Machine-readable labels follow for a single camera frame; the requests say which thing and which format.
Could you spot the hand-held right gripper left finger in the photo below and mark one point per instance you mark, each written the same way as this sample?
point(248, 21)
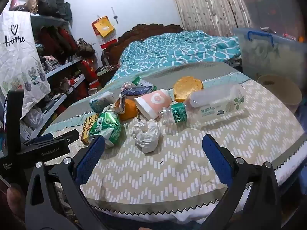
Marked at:
point(91, 153)

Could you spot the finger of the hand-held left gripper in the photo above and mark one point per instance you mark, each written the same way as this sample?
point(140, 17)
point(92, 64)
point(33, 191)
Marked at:
point(68, 136)
point(39, 139)

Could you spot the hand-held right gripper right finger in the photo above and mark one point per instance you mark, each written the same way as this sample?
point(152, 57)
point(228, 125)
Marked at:
point(215, 155)

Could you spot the yellow red cardboard box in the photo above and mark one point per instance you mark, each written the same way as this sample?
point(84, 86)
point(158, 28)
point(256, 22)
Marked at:
point(86, 129)

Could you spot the green packet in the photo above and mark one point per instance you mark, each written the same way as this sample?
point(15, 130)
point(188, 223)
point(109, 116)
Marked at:
point(108, 127)

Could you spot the tissue pack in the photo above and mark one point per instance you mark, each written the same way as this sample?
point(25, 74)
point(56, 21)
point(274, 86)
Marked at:
point(100, 101)

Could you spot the large clear plastic bottle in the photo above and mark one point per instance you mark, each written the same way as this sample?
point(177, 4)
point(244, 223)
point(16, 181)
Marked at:
point(220, 105)

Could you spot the silver foil wrapper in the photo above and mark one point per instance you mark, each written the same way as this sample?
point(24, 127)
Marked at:
point(120, 105)
point(128, 86)

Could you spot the orange peel half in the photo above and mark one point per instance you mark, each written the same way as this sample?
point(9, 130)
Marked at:
point(129, 111)

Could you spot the small green label bottle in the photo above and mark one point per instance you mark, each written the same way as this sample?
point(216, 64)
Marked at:
point(177, 113)

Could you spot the white paper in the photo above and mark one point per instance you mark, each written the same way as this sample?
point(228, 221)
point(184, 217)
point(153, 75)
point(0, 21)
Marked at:
point(146, 134)

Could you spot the blue white carton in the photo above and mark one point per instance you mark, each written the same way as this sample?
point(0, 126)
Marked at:
point(138, 92)

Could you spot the pink paper cup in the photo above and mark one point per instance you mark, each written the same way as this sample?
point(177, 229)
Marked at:
point(153, 101)

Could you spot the green white carton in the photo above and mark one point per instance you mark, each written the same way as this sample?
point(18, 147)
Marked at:
point(146, 83)

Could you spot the beige waste basket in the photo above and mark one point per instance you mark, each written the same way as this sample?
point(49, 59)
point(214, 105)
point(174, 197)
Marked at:
point(285, 93)

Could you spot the person's left hand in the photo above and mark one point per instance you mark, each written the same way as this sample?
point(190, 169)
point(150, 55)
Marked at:
point(14, 203)

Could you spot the white plastic bag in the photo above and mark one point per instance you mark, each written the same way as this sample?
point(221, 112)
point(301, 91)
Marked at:
point(33, 118)

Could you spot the zigzag patterned bed sheet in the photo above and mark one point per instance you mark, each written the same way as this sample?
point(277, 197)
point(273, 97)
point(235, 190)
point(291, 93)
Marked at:
point(168, 167)

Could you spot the white printed bag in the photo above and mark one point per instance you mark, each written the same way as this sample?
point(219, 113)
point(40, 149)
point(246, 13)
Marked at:
point(19, 64)

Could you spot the red gift box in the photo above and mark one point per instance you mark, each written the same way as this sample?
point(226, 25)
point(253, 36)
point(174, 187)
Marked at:
point(89, 74)

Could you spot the grey metal shelf rack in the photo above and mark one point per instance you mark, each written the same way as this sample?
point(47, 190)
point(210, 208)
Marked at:
point(62, 67)

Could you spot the dark wooden nightstand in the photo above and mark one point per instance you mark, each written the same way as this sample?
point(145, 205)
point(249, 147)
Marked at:
point(106, 74)

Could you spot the brown handbag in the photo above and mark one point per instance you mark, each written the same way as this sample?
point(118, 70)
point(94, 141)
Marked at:
point(85, 46)

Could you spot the red handbag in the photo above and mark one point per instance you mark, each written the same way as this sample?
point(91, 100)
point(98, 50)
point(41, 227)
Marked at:
point(60, 39)

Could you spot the teal patterned blanket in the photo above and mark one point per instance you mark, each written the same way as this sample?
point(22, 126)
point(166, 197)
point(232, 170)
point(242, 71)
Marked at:
point(168, 50)

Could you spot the black handbag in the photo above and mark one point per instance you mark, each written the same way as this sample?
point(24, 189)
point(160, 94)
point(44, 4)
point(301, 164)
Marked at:
point(46, 1)
point(64, 8)

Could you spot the hanging keys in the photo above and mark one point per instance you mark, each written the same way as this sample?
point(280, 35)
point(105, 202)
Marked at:
point(115, 16)

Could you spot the carved wooden headboard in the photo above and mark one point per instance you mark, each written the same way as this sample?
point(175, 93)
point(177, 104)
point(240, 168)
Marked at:
point(148, 30)

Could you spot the beige leaf print curtain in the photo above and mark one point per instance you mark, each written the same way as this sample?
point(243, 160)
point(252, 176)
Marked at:
point(206, 4)

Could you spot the red yellow wall calendar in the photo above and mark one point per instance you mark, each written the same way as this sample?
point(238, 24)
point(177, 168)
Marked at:
point(103, 28)

